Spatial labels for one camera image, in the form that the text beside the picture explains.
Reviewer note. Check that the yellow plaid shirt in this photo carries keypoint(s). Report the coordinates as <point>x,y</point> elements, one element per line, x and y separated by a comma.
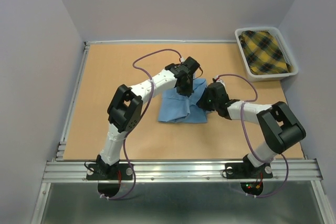
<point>262,53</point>

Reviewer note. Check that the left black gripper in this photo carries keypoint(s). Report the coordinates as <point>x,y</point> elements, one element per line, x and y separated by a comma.
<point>187,92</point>

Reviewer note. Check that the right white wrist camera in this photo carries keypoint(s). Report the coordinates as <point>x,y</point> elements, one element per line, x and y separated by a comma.
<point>217,79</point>

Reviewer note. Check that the light blue long sleeve shirt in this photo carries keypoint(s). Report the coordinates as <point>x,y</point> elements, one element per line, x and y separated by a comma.
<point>177,108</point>

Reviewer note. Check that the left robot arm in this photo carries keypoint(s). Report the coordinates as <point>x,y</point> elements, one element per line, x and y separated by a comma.
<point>126,107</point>

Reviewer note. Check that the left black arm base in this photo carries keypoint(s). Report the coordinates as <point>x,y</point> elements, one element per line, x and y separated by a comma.
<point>123,171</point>

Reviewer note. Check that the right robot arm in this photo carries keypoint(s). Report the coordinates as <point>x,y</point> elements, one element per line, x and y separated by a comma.
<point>280,127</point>

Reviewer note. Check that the aluminium mounting rail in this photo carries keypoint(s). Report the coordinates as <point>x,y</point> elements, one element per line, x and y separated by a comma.
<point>175,171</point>

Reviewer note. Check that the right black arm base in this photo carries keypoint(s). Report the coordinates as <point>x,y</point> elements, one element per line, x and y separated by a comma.
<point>245,170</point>

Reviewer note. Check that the white plastic basket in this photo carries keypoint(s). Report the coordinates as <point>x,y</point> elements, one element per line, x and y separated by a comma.
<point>289,58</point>

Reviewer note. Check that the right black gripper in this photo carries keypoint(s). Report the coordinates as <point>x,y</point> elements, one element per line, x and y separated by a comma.
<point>201,102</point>

